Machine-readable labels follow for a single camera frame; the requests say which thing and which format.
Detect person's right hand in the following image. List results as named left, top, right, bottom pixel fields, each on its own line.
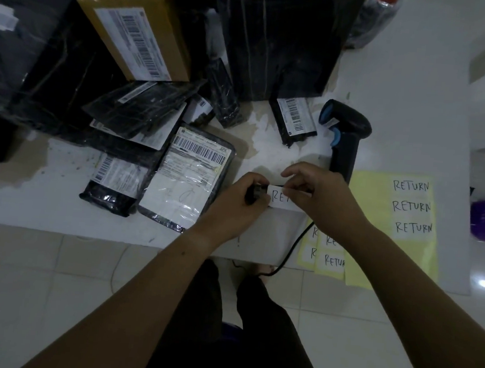
left=275, top=160, right=380, bottom=245

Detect person's right forearm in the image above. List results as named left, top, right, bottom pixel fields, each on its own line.
left=307, top=220, right=485, bottom=368

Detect rows of white handwritten stickers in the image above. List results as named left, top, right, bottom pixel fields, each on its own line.
left=307, top=168, right=438, bottom=279

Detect person's left hand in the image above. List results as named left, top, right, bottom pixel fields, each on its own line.
left=197, top=168, right=274, bottom=252

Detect large yellow sticker backing sheet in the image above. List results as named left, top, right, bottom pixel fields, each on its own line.
left=339, top=169, right=447, bottom=296

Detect black barcode scanner blue trigger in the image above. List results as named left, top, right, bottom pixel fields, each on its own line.
left=313, top=98, right=375, bottom=187

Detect black scanner cable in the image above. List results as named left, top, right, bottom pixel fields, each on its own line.
left=230, top=213, right=316, bottom=281

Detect person's foot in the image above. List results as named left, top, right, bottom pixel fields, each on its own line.
left=255, top=264, right=278, bottom=284

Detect flat black plastic parcel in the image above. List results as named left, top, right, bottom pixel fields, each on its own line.
left=80, top=71, right=206, bottom=145

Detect small black parcel barcode label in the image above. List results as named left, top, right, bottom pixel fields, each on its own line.
left=265, top=94, right=322, bottom=151

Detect small yellow sticker backing sheet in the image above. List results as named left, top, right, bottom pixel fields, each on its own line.
left=295, top=221, right=351, bottom=281

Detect black marker pen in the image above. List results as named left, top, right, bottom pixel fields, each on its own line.
left=244, top=183, right=270, bottom=206

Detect flat clear-wrapped labelled parcel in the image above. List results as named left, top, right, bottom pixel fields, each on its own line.
left=135, top=119, right=239, bottom=237

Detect black pouch parcel white label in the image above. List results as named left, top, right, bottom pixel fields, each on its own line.
left=77, top=151, right=150, bottom=219

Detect bubble-wrapped red item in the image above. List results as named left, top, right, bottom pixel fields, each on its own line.
left=345, top=0, right=403, bottom=54

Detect person's black trousers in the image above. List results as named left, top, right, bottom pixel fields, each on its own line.
left=142, top=254, right=337, bottom=368

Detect large black plastic parcel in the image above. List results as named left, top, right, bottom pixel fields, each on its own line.
left=6, top=0, right=134, bottom=142

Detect narrow black wrapped parcel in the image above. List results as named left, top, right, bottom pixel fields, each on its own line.
left=199, top=56, right=247, bottom=131

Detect tall black wrapped box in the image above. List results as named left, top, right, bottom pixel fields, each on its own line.
left=207, top=0, right=369, bottom=112

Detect person's left forearm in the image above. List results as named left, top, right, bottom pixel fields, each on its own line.
left=19, top=210, right=243, bottom=368

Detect small black labelled packet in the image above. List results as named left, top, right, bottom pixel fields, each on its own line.
left=182, top=93, right=216, bottom=129

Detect white handwritten label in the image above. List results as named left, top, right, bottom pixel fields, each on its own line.
left=266, top=184, right=313, bottom=214

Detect black parcel with white tape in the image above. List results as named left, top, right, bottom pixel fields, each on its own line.
left=0, top=0, right=81, bottom=110

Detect parcel with large white label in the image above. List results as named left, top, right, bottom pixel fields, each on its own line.
left=87, top=94, right=188, bottom=154

